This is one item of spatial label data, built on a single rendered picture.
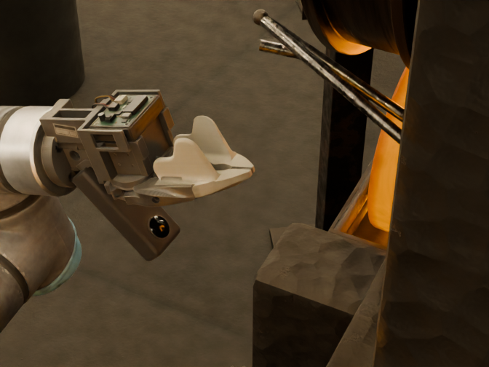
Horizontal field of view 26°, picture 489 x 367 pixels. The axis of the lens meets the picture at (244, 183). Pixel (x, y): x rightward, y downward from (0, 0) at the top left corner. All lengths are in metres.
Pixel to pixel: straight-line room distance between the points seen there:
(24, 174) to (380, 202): 0.35
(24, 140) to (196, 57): 1.41
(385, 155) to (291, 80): 1.44
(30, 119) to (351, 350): 0.50
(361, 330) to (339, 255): 0.15
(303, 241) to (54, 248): 0.41
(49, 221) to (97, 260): 0.80
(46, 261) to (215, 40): 1.40
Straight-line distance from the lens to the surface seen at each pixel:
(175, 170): 0.97
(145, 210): 1.06
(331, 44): 0.78
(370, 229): 1.06
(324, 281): 0.81
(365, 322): 0.69
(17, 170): 1.06
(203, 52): 2.45
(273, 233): 1.98
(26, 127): 1.05
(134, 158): 0.98
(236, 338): 1.81
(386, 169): 0.94
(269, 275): 0.81
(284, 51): 0.91
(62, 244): 1.18
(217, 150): 0.98
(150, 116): 0.99
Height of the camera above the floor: 1.39
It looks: 42 degrees down
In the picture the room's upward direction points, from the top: straight up
